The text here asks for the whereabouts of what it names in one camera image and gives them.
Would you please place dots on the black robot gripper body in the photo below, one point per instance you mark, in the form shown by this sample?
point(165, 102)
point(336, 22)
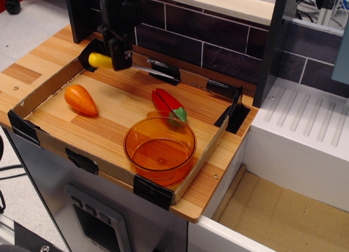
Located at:
point(119, 18)

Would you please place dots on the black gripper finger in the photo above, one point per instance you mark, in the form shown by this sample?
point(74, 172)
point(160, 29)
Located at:
point(121, 53)

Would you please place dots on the yellow handled toy knife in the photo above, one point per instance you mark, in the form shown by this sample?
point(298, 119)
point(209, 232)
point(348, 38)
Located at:
point(97, 60)

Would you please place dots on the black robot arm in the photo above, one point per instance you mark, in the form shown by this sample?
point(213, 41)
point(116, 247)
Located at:
point(119, 19)

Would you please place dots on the orange transparent plastic pot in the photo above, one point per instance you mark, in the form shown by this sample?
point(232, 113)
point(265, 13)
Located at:
point(161, 148)

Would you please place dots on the cardboard fence with black tape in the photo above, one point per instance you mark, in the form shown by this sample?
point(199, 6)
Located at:
point(219, 117)

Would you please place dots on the orange toy carrot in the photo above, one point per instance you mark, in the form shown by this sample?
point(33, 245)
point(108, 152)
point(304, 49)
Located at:
point(79, 99)

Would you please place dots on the red toy chili pepper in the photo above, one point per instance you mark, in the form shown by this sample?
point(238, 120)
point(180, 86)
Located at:
point(164, 101)

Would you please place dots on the black caster wheel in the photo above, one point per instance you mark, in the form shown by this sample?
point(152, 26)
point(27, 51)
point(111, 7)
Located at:
point(12, 6)

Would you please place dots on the grey toy oven front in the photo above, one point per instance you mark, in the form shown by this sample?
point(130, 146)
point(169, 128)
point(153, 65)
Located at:
point(91, 213)

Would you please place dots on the white toy sink unit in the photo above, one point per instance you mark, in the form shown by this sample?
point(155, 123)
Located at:
point(287, 188)

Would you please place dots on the dark grey upright post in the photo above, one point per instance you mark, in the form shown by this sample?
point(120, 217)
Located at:
point(283, 14)

